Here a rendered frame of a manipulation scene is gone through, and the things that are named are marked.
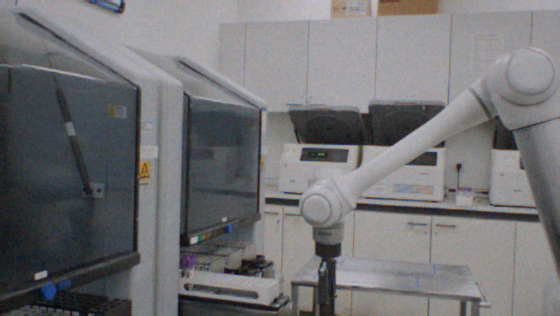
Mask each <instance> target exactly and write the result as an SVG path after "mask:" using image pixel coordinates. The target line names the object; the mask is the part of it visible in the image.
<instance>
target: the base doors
mask: <svg viewBox="0 0 560 316"><path fill-rule="evenodd" d="M265 212H270V213H279V214H270V213H265V230H264V256H265V260H270V261H273V263H275V262H276V270H275V273H276V274H281V269H282V274H284V291H283V292H282V293H283V296H287V297H290V299H291V293H292V285H291V279H292V277H294V276H295V275H296V274H297V272H299V271H300V270H301V268H302V266H304V265H305V264H306V263H307V262H308V261H309V260H310V259H311V258H312V257H313V256H314V255H315V254H314V243H315V242H316V241H314V240H313V239H312V238H313V226H311V225H309V224H308V223H306V221H305V219H304V218H303V217H301V216H289V215H286V213H290V214H301V213H300V211H299V208H297V207H284V206H274V205H265ZM354 219H355V229H354ZM277 220H280V223H278V224H277ZM409 222H410V223H418V224H424V223H426V224H427V225H416V224H407V223H409ZM436 224H444V225H453V224H454V225H456V228H453V227H442V226H436ZM276 225H278V232H277V234H276ZM515 227H516V241H515ZM385 229H401V232H389V231H385ZM425 232H427V234H424V233H425ZM435 232H437V233H438V234H437V235H435ZM282 242H283V245H282ZM353 245H354V254H353ZM514 247H515V261H514ZM430 248H431V263H436V264H447V265H458V266H468V267H469V270H470V272H471V274H472V276H473V278H474V280H480V283H481V284H482V286H483V288H484V290H485V294H486V295H487V297H488V299H489V301H490V303H491V309H485V308H480V316H512V306H513V316H540V311H541V300H542V293H543V288H544V285H545V281H546V279H547V278H548V277H549V275H550V273H551V272H552V271H553V270H554V269H555V267H554V264H553V261H552V258H551V256H550V250H549V247H548V245H547V242H546V239H545V234H544V230H543V228H542V225H541V224H538V223H525V222H512V221H500V220H487V219H462V218H449V217H436V216H432V225H431V216H421V215H409V214H398V213H374V212H362V211H351V212H350V213H348V214H347V215H345V240H344V241H342V242H341V256H348V257H359V258H370V259H381V260H392V261H414V262H425V263H430ZM513 267H514V280H513ZM512 287H513V299H512ZM335 295H337V299H336V298H335V315H346V316H427V314H428V298H421V297H412V296H403V295H394V294H385V293H367V292H357V291H348V290H339V289H336V293H335ZM351 299H352V304H351ZM299 310H306V311H313V288H311V287H302V286H300V295H299ZM428 316H459V301H458V300H449V299H431V298H429V314H428Z"/></svg>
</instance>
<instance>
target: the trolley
mask: <svg viewBox="0 0 560 316"><path fill-rule="evenodd" d="M321 260H322V258H321V257H320V256H315V255H314V256H313V257H312V258H311V259H310V260H309V261H308V262H307V263H306V264H305V265H304V266H302V268H301V270H300V271H299V272H297V274H296V275H295V276H294V277H292V279H291V285H292V293H291V300H292V316H299V295H300V286H302V287H311V288H313V315H312V316H319V304H317V302H318V286H319V274H318V269H319V263H321ZM335 260H337V266H336V289H339V290H348V291H357V292H367V293H385V294H394V295H403V296H412V297H421V298H431V299H449V300H458V301H459V316H466V315H467V301H468V302H471V307H470V316H480V308H485V309H491V303H490V301H489V299H488V297H487V295H486V294H485V290H484V288H483V286H482V284H481V283H480V280H474V278H473V276H472V274H471V272H470V270H469V267H468V266H458V265H447V264H436V263H425V262H414V261H392V260H381V259H370V258H359V257H348V256H339V257H335ZM476 285H478V286H479V288H480V292H481V294H482V296H483V298H484V300H485V303H483V302H481V296H480V292H479V290H478V288H477V286H476Z"/></svg>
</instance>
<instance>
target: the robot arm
mask: <svg viewBox="0 0 560 316"><path fill-rule="evenodd" d="M559 77H560V74H559V69H558V67H557V64H556V62H555V60H554V59H553V58H551V56H550V55H549V54H548V53H547V52H545V51H543V50H541V49H539V48H536V47H516V48H513V49H511V50H509V51H507V52H506V53H503V54H501V56H499V57H498V58H496V60H495V61H494V62H493V63H492V64H491V65H490V68H489V69H488V70H487V71H486V72H485V74H483V75H482V77H480V79H478V80H477V81H475V82H474V84H473V85H470V86H469V88H467V89H466V90H464V91H463V93H462V94H461V95H460V96H458V97H457V98H456V99H455V100H454V101H452V103H451V104H450V105H449V106H447V107H446V108H445V109H444V110H443V111H442V112H440V113H439V114H438V115H437V116H436V117H434V118H432V119H431V121H429V122H427V123H426V124H425V125H423V126H422V127H420V128H418V129H417V130H415V132H413V133H410V134H409V135H408V136H407V137H406V138H404V139H402V140H401V141H399V143H397V144H394V145H393V146H392V147H391V148H389V149H387V150H386V151H384V152H383V154H380V155H378V156H377V157H376V158H375V159H373V160H371V161H369V162H368V163H367V164H366V165H362V166H361V167H360V168H358V169H357V170H354V171H352V172H350V173H349V174H346V175H345V172H344V170H343V169H341V168H340V167H336V166H332V165H326V166H321V167H318V168H316V170H315V171H314V173H313V178H312V181H311V186H310V187H308V189H307V190H306V191H305V192H303V193H302V196H301V198H300V201H299V211H300V213H301V214H302V217H303V218H304V219H305V221H306V223H308V224H309V225H311V226H313V238H312V239H313V240H314V241H316V242H315V243H314V254H315V256H320V257H321V258H322V260H321V263H319V269H318V274H319V286H318V302H317V304H319V316H335V298H336V299H337V295H335V293H336V266H337V260H335V257H339V256H341V242H342V241H344V240H345V215H347V214H348V213H350V212H351V211H352V210H353V209H354V208H356V202H357V199H358V197H360V196H361V194H362V193H363V192H366V191H367V189H369V188H370V187H371V186H373V185H375V184H376V183H377V182H378V181H381V180H382V179H383V178H384V177H386V176H388V175H389V174H391V173H393V171H395V170H398V169H399V168H400V167H402V166H403V165H405V164H407V163H409V161H411V160H414V159H415V158H416V157H418V156H419V155H420V154H423V153H424V152H426V151H427V150H428V149H431V148H432V147H433V146H435V145H436V144H439V143H441V142H442V141H443V140H445V139H447V138H449V137H451V136H452V135H454V134H456V133H460V132H462V131H463V130H465V129H468V128H471V127H474V126H475V125H478V124H479V123H482V122H486V121H488V120H490V119H491V118H492V117H496V116H497V115H499V116H500V117H501V121H502V123H503V124H504V126H505V127H506V128H508V129H509V130H512V132H513V134H514V137H515V139H516V143H517V148H518V151H519V154H520V156H521V159H522V162H523V167H524V170H525V173H526V176H527V178H528V184H529V187H530V189H531V192H532V195H533V197H534V203H535V206H536V208H537V212H538V214H539V219H540V223H541V225H542V228H543V230H544V234H545V239H546V242H547V245H548V247H549V250H550V256H551V258H552V261H553V264H554V267H555V269H554V270H553V271H552V272H551V273H550V275H549V277H548V278H547V279H546V281H545V285H544V288H543V293H542V300H541V311H540V316H560V120H559V117H560V78H559Z"/></svg>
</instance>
